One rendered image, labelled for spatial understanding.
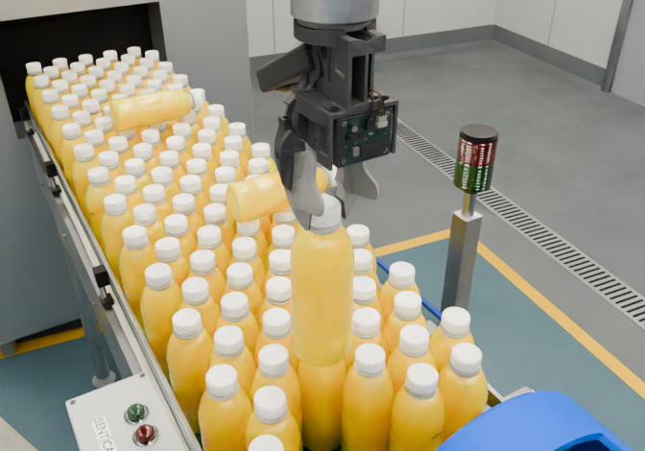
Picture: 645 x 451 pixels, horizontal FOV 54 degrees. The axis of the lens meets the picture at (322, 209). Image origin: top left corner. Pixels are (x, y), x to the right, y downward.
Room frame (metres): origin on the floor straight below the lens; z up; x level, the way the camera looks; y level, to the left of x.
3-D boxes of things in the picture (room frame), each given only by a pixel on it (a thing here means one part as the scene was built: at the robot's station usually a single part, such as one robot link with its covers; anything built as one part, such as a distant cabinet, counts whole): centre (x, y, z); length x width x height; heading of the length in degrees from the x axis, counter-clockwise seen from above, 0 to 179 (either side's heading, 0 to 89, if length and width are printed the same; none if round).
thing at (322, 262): (0.56, 0.00, 1.24); 0.07 x 0.07 x 0.19
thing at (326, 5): (0.54, -0.01, 1.56); 0.08 x 0.08 x 0.05
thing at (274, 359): (0.60, 0.06, 1.09); 0.04 x 0.04 x 0.02
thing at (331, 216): (0.56, 0.00, 1.34); 0.04 x 0.04 x 0.02
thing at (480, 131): (0.94, -0.26, 1.18); 0.06 x 0.06 x 0.16
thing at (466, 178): (0.94, -0.26, 1.18); 0.06 x 0.06 x 0.05
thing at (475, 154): (0.94, -0.26, 1.23); 0.06 x 0.06 x 0.04
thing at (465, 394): (0.60, -0.19, 0.99); 0.07 x 0.07 x 0.19
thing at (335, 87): (0.54, -0.01, 1.48); 0.09 x 0.08 x 0.12; 31
